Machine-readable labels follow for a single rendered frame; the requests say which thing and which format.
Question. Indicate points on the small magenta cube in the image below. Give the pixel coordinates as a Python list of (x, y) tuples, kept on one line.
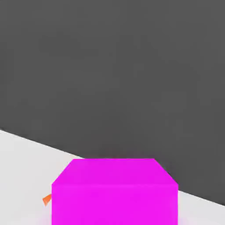
[(115, 193)]

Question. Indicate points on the small orange cube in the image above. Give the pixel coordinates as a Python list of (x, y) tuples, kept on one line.
[(47, 199)]

